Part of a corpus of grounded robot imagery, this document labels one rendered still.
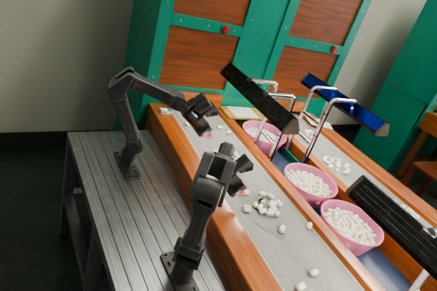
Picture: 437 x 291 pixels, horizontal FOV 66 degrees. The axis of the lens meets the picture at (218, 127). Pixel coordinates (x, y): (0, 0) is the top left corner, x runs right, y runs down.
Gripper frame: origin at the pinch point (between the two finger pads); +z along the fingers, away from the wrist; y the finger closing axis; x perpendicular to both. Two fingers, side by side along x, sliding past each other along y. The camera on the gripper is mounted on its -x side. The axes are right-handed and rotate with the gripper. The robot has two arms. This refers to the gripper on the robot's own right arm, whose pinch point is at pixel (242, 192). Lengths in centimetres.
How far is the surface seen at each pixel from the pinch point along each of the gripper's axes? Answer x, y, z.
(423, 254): -29, -55, -5
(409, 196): -60, -8, 80
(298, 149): -34, 38, 50
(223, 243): 14.1, -16.6, -6.8
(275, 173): -14.8, 16.6, 25.9
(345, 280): -9.0, -39.0, 22.5
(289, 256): 0.6, -25.5, 11.1
